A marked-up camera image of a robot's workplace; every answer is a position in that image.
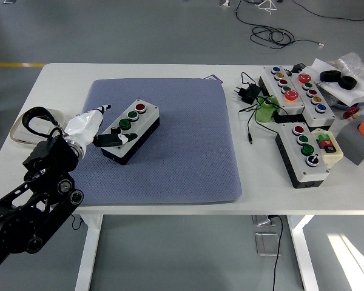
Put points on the large silver floor socket plate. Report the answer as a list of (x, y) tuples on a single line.
[(265, 244)]

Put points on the grey block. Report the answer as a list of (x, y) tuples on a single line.
[(355, 145)]

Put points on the black power adapter plug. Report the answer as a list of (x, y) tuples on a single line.
[(248, 92)]

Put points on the white cream-rimmed tray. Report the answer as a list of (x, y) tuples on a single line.
[(21, 135)]

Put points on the small black device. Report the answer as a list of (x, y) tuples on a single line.
[(298, 67)]

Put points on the five-button box, amber-ringed mushroom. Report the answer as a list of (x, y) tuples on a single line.
[(295, 104)]

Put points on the grey four-button control box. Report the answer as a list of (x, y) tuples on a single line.
[(149, 114)]

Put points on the four-button box with selector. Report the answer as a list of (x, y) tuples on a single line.
[(309, 172)]

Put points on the red knob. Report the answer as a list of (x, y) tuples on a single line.
[(350, 113)]

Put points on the blue-grey textured mat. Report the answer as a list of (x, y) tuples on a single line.
[(185, 182)]

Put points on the five-button box, red mushroom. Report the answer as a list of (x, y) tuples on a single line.
[(321, 118)]

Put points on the small silver floor socket plate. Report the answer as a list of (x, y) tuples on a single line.
[(261, 220)]

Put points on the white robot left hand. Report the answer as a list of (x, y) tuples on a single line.
[(85, 124)]

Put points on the purple card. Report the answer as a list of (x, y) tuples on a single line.
[(217, 78)]

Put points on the white table leg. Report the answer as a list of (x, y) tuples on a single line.
[(303, 257), (88, 257)]

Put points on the silver stand foot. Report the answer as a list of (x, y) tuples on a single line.
[(224, 3)]

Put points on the cream switch with green-red keys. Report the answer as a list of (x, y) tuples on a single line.
[(333, 156)]

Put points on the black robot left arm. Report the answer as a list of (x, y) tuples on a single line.
[(48, 151)]

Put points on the clear plastic bag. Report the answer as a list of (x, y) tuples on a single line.
[(355, 65)]

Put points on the green plastic bottle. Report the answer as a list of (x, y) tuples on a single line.
[(265, 113)]

